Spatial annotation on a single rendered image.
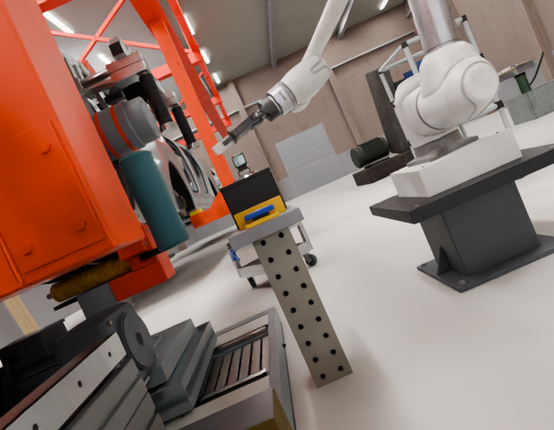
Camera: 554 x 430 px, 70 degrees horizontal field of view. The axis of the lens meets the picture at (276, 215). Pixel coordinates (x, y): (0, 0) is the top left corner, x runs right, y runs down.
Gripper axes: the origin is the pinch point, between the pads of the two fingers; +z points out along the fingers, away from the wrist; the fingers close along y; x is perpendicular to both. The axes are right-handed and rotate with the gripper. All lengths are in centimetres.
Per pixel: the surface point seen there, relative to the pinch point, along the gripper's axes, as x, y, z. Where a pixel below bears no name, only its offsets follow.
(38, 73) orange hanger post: -18, 58, 20
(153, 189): 0.9, 20.8, 22.8
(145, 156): -7.1, 19.6, 19.0
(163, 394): 42, 24, 53
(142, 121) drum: -17.3, 11.0, 14.3
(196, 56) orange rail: -238, -588, -114
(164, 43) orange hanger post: -191, -360, -54
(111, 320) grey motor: 20, 36, 46
